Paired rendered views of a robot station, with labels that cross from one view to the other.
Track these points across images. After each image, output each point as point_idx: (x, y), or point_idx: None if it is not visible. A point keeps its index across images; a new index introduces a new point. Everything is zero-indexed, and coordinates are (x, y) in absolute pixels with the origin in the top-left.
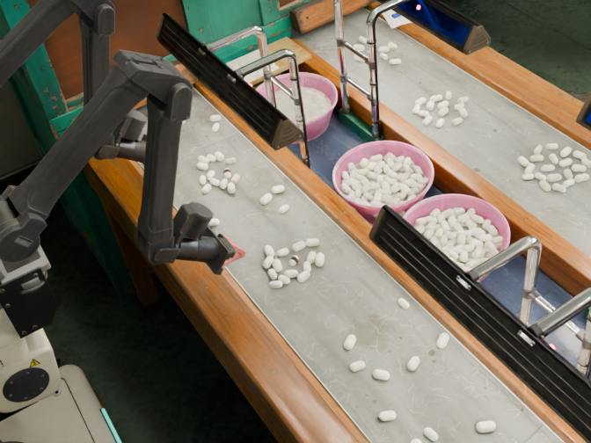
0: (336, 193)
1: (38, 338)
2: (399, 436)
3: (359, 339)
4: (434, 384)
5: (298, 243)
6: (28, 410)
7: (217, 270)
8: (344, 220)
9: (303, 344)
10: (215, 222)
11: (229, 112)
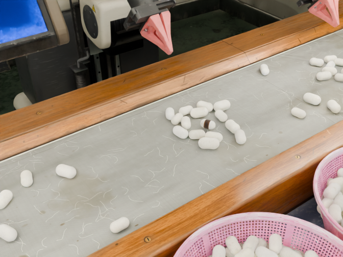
0: (335, 148)
1: (108, 0)
2: None
3: (72, 183)
4: None
5: (233, 122)
6: None
7: (124, 22)
8: (280, 156)
9: (80, 139)
10: (262, 69)
11: None
